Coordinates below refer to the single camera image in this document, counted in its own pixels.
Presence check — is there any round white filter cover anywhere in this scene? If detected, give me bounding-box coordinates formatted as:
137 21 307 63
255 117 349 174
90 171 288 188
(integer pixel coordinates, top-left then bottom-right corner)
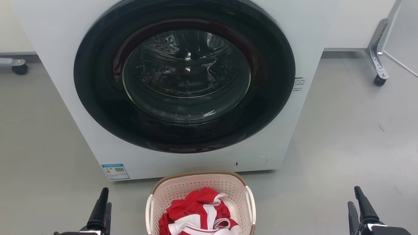
234 155 268 171

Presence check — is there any grey metal support leg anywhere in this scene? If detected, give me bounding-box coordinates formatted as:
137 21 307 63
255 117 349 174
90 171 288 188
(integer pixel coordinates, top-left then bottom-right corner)
365 18 390 81

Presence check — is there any white front-load washing machine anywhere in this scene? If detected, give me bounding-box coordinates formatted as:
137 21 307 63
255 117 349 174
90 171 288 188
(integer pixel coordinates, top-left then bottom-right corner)
13 0 340 182

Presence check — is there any blue energy label sticker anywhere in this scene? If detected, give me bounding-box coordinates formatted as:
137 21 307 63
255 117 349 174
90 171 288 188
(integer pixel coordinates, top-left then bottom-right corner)
101 163 130 181

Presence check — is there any white partition board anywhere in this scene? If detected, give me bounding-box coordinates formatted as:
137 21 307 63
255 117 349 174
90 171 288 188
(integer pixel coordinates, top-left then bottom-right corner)
380 0 418 77

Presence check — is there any black round washing machine door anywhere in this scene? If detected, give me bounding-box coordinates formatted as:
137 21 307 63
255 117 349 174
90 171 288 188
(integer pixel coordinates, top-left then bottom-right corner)
73 0 296 154

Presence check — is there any beige plastic laundry basket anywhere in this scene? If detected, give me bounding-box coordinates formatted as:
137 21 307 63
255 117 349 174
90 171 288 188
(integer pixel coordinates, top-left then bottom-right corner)
145 171 257 235

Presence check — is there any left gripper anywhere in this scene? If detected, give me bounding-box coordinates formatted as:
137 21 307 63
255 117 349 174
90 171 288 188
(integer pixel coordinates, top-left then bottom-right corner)
53 187 112 235

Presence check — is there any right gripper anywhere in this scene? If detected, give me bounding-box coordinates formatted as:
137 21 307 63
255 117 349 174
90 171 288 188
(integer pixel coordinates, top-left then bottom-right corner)
347 186 412 235

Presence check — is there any thin white cable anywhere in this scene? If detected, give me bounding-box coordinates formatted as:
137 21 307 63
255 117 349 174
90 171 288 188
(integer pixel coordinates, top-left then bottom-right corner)
381 49 418 78

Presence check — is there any red and white garment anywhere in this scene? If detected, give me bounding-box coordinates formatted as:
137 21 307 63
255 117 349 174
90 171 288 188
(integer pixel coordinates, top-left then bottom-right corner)
159 187 243 235

